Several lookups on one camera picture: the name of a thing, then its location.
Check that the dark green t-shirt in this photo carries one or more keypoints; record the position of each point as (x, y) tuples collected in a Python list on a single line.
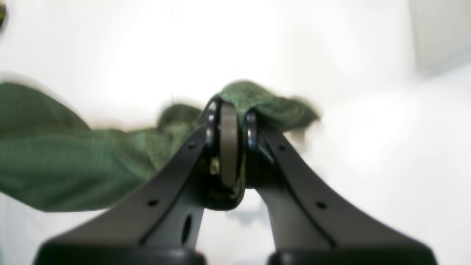
[(51, 160)]

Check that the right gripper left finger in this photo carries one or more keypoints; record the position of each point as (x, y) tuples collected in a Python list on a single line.
[(159, 223)]

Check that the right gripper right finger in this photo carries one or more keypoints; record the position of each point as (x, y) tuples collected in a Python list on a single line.
[(311, 224)]

